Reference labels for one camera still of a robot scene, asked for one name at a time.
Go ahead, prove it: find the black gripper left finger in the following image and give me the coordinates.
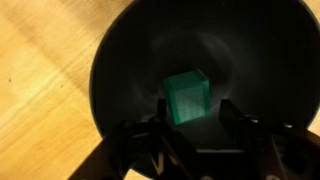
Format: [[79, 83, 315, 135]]
[[67, 97, 201, 180]]

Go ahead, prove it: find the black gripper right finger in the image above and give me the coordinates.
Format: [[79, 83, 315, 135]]
[[218, 98, 320, 180]]

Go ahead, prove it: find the green block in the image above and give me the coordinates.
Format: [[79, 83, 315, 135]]
[[162, 68, 212, 126]]

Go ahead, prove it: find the black bowl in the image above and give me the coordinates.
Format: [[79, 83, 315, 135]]
[[89, 0, 320, 180]]

